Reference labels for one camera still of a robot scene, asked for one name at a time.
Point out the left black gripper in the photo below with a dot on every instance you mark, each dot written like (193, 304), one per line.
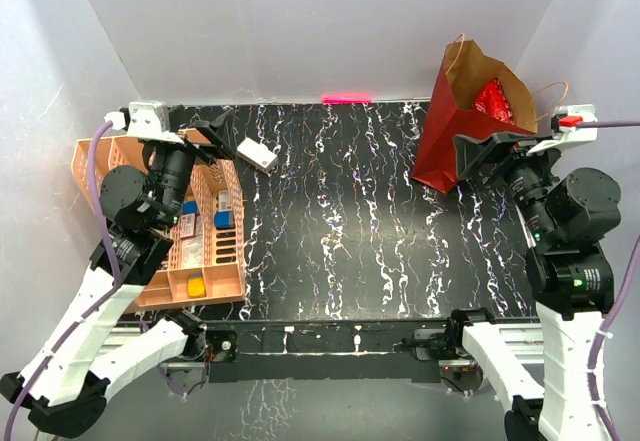
(208, 151)

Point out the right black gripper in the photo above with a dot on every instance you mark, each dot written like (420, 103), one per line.
(470, 154)

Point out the large red snack bag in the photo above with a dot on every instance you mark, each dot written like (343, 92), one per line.
(492, 101)

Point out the red paper bag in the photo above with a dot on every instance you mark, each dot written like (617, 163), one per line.
(464, 72)

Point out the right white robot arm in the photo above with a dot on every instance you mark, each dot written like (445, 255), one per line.
(572, 283)

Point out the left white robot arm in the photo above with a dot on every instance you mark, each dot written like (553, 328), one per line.
(68, 384)

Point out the small white box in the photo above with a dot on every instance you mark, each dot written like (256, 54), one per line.
(257, 154)

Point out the blue item in basket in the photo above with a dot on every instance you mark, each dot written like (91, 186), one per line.
(224, 220)

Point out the red white packet in basket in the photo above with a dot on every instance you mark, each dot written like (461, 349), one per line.
(188, 225)

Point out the peach plastic organizer basket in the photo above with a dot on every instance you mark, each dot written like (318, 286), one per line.
(216, 255)

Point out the yellow sponge block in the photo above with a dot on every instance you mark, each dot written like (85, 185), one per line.
(196, 287)

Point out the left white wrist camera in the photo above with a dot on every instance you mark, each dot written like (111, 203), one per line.
(147, 120)

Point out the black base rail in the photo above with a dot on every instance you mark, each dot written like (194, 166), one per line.
(413, 350)

